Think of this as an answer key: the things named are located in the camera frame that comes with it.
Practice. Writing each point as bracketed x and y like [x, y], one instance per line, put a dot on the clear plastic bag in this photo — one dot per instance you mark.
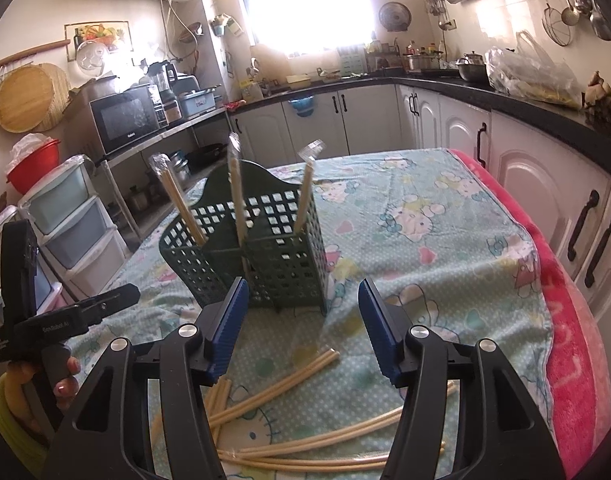
[530, 75]

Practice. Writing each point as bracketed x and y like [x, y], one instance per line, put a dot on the fruit wall poster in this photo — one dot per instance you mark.
[98, 32]

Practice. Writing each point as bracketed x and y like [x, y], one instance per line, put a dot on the wooden rolling pin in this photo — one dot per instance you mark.
[25, 55]

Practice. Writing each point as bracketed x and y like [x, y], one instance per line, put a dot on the brown leafy bundle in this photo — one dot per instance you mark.
[605, 105]

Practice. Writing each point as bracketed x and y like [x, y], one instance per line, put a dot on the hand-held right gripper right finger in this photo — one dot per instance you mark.
[380, 330]

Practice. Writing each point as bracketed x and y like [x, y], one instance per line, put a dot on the round dark wall fan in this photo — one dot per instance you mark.
[394, 16]

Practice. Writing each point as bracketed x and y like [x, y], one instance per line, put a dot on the pink fleece blanket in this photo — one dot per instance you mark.
[575, 360]

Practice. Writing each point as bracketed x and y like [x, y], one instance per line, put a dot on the blue grey box appliance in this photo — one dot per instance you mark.
[198, 105]

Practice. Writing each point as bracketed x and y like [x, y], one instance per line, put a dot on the black kitchen countertop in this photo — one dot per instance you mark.
[535, 110]

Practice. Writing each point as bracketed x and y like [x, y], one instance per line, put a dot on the yellow green round object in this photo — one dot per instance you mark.
[5, 420]

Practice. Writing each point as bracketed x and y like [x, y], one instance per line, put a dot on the small white fan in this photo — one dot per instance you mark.
[91, 58]

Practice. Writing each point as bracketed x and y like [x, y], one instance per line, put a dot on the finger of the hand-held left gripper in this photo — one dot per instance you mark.
[110, 302]

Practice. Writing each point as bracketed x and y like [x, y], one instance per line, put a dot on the cartoon printed blanket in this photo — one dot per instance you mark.
[410, 210]

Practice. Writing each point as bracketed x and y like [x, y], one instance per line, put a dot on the blue plastic basin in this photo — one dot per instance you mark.
[300, 107]

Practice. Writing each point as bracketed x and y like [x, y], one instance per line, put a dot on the red plastic basin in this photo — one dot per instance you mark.
[33, 170]

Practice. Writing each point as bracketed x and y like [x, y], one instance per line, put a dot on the round bamboo trays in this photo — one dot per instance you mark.
[23, 100]

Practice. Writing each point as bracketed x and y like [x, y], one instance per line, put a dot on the blue white drawer unit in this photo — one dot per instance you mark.
[45, 285]

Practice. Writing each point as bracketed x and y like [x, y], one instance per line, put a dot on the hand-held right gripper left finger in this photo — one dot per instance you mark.
[230, 330]

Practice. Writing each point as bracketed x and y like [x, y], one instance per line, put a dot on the white wall caddy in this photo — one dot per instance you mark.
[228, 25]

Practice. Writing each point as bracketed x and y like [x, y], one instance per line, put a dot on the steel cooking pot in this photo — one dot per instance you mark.
[420, 61]

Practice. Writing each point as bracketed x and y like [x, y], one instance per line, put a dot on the black blender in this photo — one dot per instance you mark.
[160, 82]

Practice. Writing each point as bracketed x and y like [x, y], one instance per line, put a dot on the green plastic utensil basket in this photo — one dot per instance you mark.
[280, 270]

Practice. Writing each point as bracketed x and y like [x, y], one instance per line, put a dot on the pile of chopsticks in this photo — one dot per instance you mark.
[285, 384]

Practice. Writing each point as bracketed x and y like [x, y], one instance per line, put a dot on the person's left hand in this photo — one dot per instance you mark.
[68, 390]

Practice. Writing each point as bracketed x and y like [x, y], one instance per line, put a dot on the dark lidded pot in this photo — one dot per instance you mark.
[471, 70]

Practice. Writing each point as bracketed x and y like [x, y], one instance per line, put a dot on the yellow plastic tray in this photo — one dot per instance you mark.
[298, 80]

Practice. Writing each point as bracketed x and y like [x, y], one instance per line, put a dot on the steel pot under table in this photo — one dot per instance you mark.
[180, 170]

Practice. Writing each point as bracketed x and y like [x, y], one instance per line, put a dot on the grey green drawer unit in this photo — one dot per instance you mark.
[70, 225]

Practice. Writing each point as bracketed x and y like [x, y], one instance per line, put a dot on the hanging corner utensils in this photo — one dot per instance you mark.
[438, 7]

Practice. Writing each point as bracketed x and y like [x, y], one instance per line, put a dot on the black microwave oven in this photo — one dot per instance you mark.
[123, 120]

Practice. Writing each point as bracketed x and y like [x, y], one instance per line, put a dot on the clear bag in basin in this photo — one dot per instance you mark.
[28, 145]

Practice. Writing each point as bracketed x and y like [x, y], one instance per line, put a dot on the bright window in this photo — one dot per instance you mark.
[305, 5]

